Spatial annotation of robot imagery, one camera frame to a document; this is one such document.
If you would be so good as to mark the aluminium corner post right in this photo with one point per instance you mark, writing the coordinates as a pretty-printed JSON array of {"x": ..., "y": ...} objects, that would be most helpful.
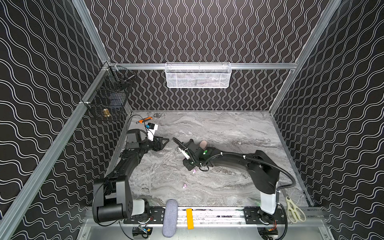
[{"x": 313, "y": 39}]

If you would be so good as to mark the adjustable wrench orange handle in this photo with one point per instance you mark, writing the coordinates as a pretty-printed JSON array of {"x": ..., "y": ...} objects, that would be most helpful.
[{"x": 141, "y": 121}]

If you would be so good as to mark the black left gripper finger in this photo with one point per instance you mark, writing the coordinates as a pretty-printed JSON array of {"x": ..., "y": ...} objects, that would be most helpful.
[
  {"x": 165, "y": 140},
  {"x": 160, "y": 146}
]

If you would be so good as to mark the aluminium horizontal back rail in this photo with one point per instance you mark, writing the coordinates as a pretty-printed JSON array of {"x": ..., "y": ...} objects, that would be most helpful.
[{"x": 233, "y": 66}]

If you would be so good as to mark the grey foam roller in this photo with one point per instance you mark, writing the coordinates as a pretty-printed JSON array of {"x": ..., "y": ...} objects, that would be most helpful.
[{"x": 170, "y": 218}]

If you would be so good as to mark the aluminium left side rail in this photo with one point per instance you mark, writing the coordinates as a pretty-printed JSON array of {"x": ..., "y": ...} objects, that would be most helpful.
[{"x": 20, "y": 205}]

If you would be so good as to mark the yellow tape strip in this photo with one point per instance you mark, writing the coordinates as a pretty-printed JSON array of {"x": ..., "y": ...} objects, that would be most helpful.
[{"x": 190, "y": 219}]

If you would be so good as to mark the aluminium corner post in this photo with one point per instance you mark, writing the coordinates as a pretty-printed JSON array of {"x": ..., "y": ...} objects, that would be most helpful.
[
  {"x": 313, "y": 39},
  {"x": 91, "y": 29}
]

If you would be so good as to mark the aluminium corner post left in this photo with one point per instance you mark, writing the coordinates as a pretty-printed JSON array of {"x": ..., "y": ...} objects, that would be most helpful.
[{"x": 91, "y": 29}]

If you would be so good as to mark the brass fitting in basket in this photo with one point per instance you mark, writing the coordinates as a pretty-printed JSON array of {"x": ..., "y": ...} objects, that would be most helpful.
[{"x": 106, "y": 113}]

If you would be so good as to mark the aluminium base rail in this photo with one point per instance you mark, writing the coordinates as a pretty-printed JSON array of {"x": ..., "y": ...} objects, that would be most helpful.
[{"x": 220, "y": 217}]

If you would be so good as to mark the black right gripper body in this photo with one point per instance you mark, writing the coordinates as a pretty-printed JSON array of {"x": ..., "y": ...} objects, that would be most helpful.
[{"x": 188, "y": 150}]

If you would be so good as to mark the black wire wall basket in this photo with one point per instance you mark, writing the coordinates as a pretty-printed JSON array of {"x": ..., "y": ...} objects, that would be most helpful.
[{"x": 112, "y": 94}]

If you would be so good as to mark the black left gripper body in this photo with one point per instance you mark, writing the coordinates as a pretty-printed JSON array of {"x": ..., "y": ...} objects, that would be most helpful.
[{"x": 156, "y": 143}]

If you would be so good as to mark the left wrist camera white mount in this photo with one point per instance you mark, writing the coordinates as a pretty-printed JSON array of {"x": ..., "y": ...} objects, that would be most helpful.
[{"x": 151, "y": 129}]

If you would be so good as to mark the pink earbud charging case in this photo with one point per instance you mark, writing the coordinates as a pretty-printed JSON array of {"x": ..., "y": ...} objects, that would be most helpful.
[{"x": 203, "y": 144}]

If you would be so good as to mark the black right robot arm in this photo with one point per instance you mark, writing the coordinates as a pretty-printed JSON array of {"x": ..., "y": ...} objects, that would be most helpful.
[{"x": 262, "y": 170}]

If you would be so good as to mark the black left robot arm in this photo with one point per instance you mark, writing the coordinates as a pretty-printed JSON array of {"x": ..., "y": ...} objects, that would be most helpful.
[{"x": 112, "y": 200}]

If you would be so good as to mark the white handled scissors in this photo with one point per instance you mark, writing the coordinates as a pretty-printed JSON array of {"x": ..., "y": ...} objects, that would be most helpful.
[{"x": 294, "y": 213}]

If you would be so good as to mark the white mesh wall basket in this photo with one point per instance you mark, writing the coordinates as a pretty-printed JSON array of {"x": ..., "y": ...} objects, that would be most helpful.
[{"x": 198, "y": 78}]

